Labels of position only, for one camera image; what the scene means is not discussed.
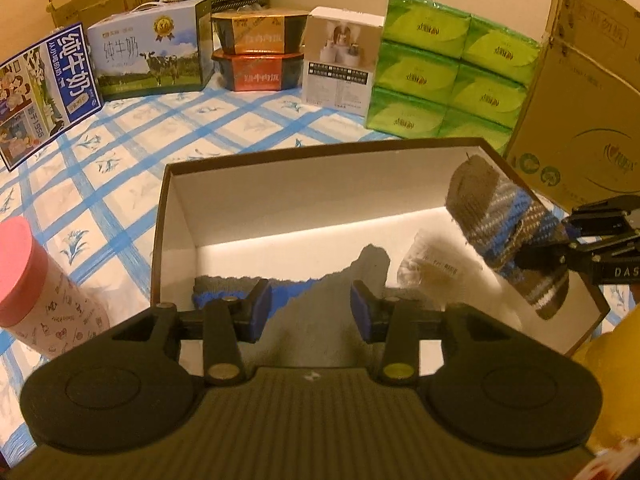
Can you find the grey blue striped knit sock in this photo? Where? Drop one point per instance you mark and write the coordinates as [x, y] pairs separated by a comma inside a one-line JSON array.
[[500, 220]]

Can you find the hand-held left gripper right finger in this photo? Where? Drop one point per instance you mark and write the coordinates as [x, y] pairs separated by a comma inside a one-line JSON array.
[[361, 310]]

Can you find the pink canister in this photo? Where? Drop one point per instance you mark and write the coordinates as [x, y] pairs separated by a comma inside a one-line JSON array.
[[45, 310]]

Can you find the white product box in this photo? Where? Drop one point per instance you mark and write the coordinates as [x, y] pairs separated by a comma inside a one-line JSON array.
[[340, 60]]

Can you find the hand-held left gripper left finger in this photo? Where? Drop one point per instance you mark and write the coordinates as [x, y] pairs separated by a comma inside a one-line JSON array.
[[260, 310]]

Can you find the blue cloth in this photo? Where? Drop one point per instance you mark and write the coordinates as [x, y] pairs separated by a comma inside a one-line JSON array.
[[290, 292]]

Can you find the blue milk carton box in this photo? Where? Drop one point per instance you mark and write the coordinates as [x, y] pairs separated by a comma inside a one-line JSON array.
[[45, 95]]

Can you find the bag of cotton swabs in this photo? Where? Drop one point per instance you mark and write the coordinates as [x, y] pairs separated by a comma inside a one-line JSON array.
[[430, 270]]

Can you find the pack of green tissues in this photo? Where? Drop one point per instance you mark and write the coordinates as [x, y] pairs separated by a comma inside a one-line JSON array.
[[440, 65]]

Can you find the cow print milk box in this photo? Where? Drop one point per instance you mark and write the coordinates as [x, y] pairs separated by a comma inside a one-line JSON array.
[[145, 55]]

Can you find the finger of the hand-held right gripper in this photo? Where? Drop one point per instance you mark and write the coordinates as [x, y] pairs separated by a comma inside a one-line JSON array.
[[542, 257], [605, 215]]

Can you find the large cardboard box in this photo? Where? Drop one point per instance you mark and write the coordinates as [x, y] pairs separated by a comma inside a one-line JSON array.
[[575, 110]]

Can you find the wooden headboard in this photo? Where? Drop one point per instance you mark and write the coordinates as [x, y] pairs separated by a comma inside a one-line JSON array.
[[25, 5]]

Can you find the brown storage box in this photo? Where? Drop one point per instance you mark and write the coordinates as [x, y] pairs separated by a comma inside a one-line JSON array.
[[300, 200]]

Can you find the orange gold food box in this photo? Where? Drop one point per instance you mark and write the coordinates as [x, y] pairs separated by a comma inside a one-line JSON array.
[[260, 30]]

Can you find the dark red food box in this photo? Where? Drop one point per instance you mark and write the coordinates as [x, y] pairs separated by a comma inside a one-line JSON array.
[[260, 72]]

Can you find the orange juice bottle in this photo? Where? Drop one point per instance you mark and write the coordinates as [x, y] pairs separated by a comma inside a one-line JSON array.
[[615, 385]]

